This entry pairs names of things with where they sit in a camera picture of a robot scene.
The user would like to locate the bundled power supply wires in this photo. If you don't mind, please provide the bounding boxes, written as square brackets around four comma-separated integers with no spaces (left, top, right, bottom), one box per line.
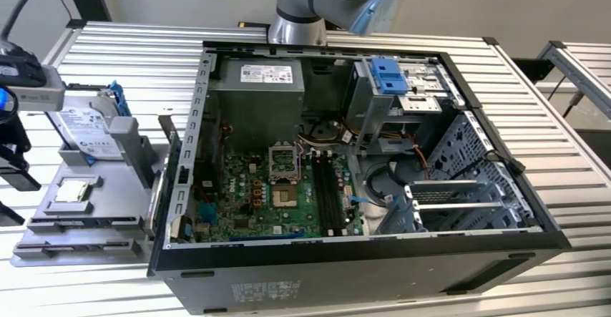
[297,116,358,147]

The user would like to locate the grey parts rack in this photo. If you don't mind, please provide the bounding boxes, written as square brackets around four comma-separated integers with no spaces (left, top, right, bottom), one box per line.
[9,116,168,268]

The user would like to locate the metal socket cover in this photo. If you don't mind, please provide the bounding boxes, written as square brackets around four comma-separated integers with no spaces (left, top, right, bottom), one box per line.
[267,140,303,185]

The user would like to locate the blue RAM stick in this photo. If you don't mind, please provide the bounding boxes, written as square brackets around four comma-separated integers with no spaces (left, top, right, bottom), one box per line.
[17,241,136,254]

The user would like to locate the green motherboard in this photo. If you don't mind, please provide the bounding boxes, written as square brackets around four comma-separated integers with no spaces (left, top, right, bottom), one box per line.
[189,148,367,243]

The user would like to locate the metal disk bay cage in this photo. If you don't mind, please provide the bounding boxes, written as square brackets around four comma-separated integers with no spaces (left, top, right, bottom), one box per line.
[376,179,531,235]

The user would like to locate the blue drive bay latch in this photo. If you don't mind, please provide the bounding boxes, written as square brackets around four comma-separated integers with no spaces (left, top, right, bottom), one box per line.
[370,58,407,96]

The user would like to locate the thin red wire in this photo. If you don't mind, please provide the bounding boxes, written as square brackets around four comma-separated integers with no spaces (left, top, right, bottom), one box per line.
[411,144,431,182]

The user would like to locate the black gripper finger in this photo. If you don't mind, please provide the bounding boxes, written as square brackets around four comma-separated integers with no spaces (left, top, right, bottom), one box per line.
[0,168,43,193]
[0,201,27,226]

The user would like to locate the silver CPU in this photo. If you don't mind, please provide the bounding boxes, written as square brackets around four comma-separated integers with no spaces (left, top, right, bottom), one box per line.
[55,180,92,203]

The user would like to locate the thick black cable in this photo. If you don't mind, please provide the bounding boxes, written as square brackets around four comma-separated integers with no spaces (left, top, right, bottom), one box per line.
[0,0,59,46]

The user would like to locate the silver drive cage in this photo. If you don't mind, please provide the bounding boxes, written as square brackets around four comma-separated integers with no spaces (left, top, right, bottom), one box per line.
[346,57,455,153]

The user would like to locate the aluminium slat side table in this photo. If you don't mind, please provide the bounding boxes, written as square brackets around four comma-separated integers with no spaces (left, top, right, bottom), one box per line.
[536,39,611,121]

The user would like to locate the open black PC case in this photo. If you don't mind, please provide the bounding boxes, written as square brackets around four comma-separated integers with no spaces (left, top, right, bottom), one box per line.
[145,39,572,316]

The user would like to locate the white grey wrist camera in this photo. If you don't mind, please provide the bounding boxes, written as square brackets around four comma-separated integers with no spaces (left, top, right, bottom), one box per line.
[8,64,67,112]

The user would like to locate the grey power supply unit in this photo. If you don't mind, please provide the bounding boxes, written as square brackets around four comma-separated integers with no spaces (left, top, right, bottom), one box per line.
[209,57,307,153]

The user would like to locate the CPU socket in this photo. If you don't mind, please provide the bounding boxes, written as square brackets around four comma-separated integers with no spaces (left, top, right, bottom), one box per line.
[271,183,303,209]

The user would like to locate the hard disk in blue carrier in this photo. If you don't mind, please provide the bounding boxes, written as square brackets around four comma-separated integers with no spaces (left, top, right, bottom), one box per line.
[45,79,132,166]

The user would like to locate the thin metal locking lever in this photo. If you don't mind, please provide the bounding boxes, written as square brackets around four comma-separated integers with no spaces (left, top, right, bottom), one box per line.
[293,142,307,184]

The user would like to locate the black RAM slot bank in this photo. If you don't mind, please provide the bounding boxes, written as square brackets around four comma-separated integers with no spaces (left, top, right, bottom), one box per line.
[312,150,350,238]

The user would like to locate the blue expansion slot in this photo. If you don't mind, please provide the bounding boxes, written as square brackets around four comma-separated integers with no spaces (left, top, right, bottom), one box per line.
[228,231,307,243]

